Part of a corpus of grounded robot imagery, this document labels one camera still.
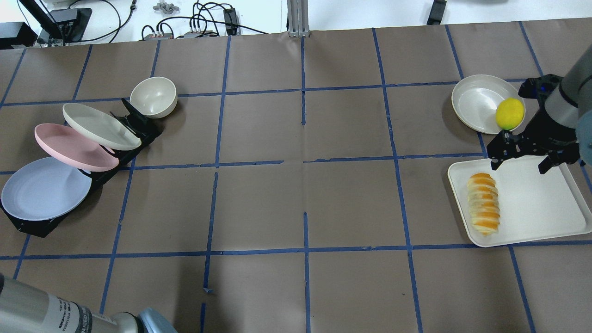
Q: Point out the cream plate on rack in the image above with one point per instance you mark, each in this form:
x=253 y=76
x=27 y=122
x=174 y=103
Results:
x=99 y=127

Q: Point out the black monitor stand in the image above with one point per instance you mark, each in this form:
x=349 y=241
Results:
x=60 y=26

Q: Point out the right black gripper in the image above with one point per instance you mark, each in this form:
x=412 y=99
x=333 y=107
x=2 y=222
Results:
x=549 y=133

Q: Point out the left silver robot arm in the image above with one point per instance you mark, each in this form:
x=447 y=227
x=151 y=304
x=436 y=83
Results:
x=26 y=309

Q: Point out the shallow cream dish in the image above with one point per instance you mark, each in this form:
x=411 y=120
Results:
x=476 y=98

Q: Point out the white rectangular tray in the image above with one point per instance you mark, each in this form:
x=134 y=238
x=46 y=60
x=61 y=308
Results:
x=533 y=206

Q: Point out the aluminium frame post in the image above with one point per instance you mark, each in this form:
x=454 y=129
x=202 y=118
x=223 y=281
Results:
x=297 y=18

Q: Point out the black power adapter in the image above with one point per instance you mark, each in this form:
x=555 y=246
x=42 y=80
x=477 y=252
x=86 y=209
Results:
x=231 y=21

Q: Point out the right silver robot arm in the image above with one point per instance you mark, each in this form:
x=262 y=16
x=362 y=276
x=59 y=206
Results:
x=575 y=109

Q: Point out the pink plate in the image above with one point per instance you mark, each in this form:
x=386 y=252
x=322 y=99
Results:
x=70 y=147

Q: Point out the yellow lemon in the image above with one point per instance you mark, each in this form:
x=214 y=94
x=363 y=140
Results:
x=509 y=114

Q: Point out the striped orange bread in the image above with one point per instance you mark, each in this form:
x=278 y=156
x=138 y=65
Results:
x=483 y=201

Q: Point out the cream bowl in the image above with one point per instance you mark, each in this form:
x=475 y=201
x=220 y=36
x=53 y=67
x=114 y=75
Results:
x=154 y=97

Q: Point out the blue plate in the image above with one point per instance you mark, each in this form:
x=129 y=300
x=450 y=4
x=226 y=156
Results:
x=44 y=189

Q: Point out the black plate rack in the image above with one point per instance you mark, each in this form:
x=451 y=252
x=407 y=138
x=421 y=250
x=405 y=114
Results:
x=142 y=126

